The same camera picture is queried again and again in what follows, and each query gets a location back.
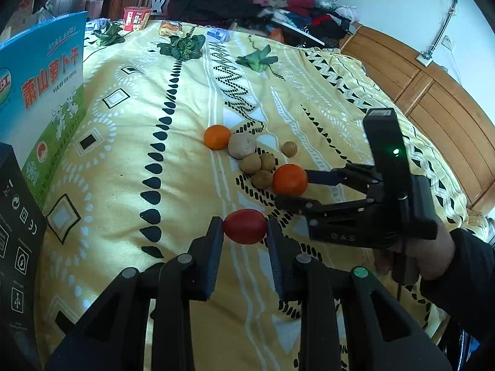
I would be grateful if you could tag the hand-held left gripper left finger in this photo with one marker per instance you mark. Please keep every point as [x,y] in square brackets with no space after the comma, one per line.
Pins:
[214,255]

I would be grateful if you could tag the orange snack packet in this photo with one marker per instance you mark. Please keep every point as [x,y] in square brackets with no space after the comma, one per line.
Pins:
[171,28]

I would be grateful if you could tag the large orange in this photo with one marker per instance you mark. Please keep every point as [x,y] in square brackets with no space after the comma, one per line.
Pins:
[290,179]

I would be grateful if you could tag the person's right forearm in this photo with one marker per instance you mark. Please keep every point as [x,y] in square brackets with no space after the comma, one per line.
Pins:
[471,274]

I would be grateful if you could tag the green leafy vegetable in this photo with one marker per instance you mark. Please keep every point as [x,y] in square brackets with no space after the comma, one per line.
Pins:
[257,60]
[110,35]
[183,46]

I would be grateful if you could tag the blue and white packet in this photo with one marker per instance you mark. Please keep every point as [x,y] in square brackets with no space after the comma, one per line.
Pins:
[218,34]

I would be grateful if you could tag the small orange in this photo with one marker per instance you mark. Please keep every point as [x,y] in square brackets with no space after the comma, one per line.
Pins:
[217,137]

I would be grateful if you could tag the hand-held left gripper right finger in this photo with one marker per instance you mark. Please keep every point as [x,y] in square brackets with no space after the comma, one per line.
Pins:
[276,259]

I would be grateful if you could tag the person's right hand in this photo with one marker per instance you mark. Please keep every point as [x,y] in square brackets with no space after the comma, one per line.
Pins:
[437,257]

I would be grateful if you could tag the blue and green cardboard box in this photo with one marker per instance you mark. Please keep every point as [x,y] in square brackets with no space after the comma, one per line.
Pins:
[50,85]

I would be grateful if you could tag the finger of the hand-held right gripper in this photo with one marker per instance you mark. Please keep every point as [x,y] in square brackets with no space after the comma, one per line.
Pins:
[321,177]
[294,202]

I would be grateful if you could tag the pale round tuber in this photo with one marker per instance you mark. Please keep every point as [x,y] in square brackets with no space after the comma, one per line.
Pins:
[241,145]

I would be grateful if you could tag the wooden headboard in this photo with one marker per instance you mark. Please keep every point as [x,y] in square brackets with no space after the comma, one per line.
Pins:
[437,112]

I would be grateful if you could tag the red instant noodle cup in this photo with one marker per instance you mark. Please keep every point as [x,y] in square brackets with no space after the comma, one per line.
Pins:
[136,18]

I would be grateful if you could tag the black cardboard box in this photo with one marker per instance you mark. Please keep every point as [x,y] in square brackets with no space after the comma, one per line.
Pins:
[15,239]

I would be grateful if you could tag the small brown potato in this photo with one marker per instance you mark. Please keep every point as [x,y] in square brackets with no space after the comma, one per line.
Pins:
[250,163]
[262,179]
[267,161]
[289,148]

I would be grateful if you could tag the white wall socket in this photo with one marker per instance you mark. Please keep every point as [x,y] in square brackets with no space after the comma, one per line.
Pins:
[425,56]

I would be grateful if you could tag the red tomato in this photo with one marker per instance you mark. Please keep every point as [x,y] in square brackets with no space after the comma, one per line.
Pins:
[244,226]

